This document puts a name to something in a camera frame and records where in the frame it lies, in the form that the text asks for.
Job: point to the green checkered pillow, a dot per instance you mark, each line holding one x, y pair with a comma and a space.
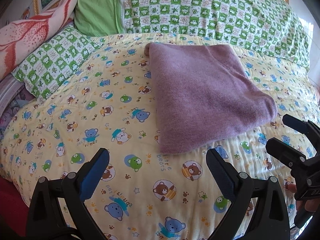
45, 69

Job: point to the purple striped folded cloth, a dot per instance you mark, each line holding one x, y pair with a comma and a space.
14, 96

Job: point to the yellow bear print bedsheet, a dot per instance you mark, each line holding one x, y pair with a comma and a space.
110, 103

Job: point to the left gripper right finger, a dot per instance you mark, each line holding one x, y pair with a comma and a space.
269, 219

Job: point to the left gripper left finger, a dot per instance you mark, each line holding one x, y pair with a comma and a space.
57, 209

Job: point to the green checkered quilt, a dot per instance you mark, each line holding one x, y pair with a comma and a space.
269, 27

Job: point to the purple knit sweater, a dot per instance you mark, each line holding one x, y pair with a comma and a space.
203, 95

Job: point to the right hand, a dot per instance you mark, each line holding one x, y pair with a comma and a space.
310, 205

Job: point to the red white floral blanket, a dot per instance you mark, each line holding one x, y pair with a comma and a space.
22, 37

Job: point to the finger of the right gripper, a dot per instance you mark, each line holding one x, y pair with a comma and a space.
285, 153
303, 127

